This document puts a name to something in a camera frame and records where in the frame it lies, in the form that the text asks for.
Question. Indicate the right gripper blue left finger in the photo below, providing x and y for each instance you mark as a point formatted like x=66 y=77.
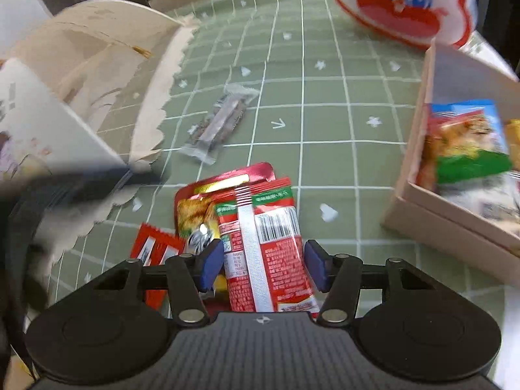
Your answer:
x=188 y=276

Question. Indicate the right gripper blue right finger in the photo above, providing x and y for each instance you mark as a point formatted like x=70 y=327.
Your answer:
x=339 y=278

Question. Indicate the small red candy packet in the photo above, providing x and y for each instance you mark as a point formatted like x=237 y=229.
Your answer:
x=153 y=246

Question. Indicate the dark red foil snack packet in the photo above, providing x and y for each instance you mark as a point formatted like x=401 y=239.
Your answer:
x=195 y=220

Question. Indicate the red white striped snack packet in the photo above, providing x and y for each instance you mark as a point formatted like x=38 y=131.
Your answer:
x=263 y=251

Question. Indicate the clear brown bar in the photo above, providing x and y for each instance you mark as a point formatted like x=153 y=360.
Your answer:
x=206 y=139

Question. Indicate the green red snack packet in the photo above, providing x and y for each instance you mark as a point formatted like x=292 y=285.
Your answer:
x=436 y=170

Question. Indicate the blue snack packet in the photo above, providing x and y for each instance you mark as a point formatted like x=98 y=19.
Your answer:
x=467 y=128

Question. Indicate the yellow bread snack packet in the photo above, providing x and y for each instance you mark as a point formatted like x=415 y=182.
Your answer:
x=512 y=135

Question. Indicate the white cartoon paper bag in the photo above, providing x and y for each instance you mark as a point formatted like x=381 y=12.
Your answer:
x=88 y=88

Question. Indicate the pink open cardboard box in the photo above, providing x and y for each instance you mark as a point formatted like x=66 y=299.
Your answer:
x=458 y=188

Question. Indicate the red white rabbit bag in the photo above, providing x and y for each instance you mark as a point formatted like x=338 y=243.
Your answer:
x=417 y=22

